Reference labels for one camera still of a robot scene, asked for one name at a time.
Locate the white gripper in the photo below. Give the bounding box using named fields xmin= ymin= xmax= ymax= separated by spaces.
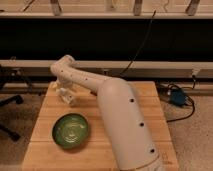
xmin=51 ymin=80 xmax=73 ymax=95

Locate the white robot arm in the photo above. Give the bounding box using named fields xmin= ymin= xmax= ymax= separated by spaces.
xmin=50 ymin=55 xmax=166 ymax=171

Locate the green ceramic bowl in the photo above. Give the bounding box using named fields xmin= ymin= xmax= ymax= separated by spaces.
xmin=52 ymin=113 xmax=90 ymax=149

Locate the black office chair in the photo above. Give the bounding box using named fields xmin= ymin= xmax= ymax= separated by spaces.
xmin=0 ymin=65 xmax=33 ymax=142

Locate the blue power adapter box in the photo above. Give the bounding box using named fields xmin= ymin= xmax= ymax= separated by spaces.
xmin=170 ymin=90 xmax=186 ymax=106

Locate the white wall outlet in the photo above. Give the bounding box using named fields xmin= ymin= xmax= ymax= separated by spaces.
xmin=103 ymin=69 xmax=109 ymax=76

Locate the black floor cable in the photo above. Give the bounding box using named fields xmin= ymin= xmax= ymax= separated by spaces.
xmin=157 ymin=74 xmax=197 ymax=123

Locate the black hanging cable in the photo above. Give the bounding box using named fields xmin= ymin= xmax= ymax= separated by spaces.
xmin=118 ymin=9 xmax=157 ymax=77

